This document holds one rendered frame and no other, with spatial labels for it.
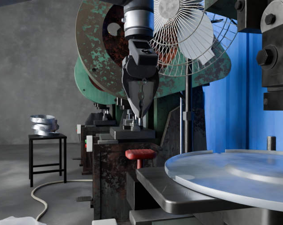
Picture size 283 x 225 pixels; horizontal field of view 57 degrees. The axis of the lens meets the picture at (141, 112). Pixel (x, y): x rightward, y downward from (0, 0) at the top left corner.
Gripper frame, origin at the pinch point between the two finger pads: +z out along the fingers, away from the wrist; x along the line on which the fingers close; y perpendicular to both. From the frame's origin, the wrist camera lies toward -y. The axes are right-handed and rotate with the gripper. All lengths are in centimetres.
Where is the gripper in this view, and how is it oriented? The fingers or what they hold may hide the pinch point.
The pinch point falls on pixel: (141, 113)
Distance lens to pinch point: 63.1
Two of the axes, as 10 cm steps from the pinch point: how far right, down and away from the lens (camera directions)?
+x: -9.8, 0.0, -2.1
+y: -2.1, -0.1, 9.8
